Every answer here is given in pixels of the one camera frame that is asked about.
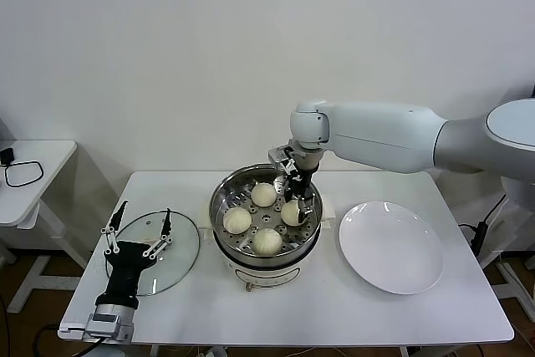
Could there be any black looped cable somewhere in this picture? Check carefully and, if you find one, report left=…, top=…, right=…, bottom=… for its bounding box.
left=3, top=161, right=46, bottom=189

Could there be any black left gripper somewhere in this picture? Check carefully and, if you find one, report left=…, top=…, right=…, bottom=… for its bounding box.
left=95, top=200, right=175, bottom=311

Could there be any black power cable with brick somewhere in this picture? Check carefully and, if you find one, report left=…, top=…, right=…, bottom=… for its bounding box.
left=458, top=193, right=509, bottom=258

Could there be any white electric cooker base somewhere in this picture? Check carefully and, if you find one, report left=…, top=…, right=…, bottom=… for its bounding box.
left=196, top=191, right=337, bottom=293

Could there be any white oval plate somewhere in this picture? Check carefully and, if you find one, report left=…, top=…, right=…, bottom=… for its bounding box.
left=338, top=201, right=446, bottom=296

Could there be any glass lid with white handle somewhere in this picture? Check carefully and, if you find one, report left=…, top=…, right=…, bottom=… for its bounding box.
left=109, top=209, right=202, bottom=296

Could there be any white side table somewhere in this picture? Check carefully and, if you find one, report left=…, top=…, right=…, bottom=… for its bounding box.
left=478, top=187, right=535, bottom=303
left=0, top=139, right=91, bottom=315

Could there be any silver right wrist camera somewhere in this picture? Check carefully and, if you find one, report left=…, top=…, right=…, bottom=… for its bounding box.
left=267, top=145, right=300, bottom=175

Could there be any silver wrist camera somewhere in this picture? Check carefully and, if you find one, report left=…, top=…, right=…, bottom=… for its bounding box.
left=58, top=309, right=135, bottom=342
left=267, top=145, right=300, bottom=175

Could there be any white steamed baozi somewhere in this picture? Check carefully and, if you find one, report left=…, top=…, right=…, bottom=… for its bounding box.
left=252, top=227, right=283, bottom=257
left=250, top=182, right=278, bottom=208
left=280, top=200, right=303, bottom=227
left=222, top=207, right=252, bottom=236

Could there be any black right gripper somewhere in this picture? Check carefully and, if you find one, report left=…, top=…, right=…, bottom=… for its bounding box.
left=273, top=168, right=315, bottom=225

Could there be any stainless steel steamer basket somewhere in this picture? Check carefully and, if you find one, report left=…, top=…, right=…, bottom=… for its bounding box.
left=209, top=163, right=324, bottom=267

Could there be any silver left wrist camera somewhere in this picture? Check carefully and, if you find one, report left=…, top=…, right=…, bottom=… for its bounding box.
left=58, top=309, right=135, bottom=342

